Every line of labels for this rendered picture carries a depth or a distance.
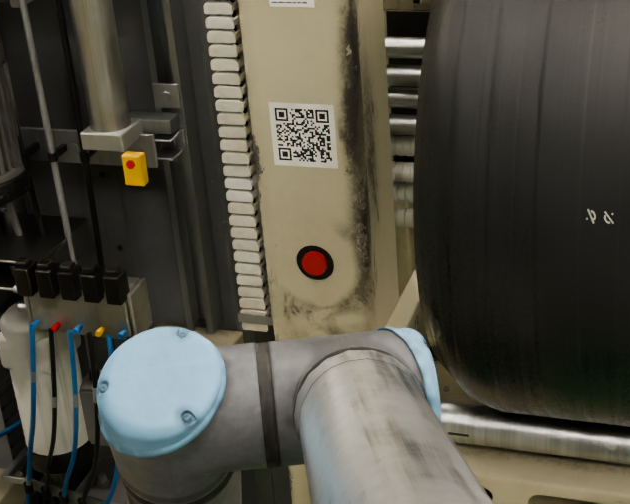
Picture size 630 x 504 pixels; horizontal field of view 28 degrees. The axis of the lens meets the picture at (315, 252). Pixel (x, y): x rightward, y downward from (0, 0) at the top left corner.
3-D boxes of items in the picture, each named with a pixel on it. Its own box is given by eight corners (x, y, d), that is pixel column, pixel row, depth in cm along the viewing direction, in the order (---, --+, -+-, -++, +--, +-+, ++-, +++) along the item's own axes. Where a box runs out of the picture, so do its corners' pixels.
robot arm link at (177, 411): (251, 307, 88) (261, 393, 99) (87, 323, 88) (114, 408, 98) (261, 425, 83) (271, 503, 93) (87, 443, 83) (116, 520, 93)
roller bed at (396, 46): (364, 231, 187) (352, 39, 174) (390, 190, 200) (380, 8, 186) (495, 241, 181) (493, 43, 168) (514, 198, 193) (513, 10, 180)
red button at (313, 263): (302, 275, 146) (300, 252, 145) (307, 268, 148) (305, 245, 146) (326, 277, 145) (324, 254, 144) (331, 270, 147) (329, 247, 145)
